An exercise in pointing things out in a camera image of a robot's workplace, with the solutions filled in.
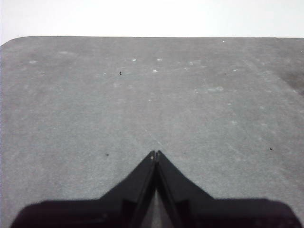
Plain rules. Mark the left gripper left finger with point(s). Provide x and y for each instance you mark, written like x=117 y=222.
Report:
x=107 y=211

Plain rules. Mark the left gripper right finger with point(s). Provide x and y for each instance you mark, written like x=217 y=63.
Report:
x=204 y=211

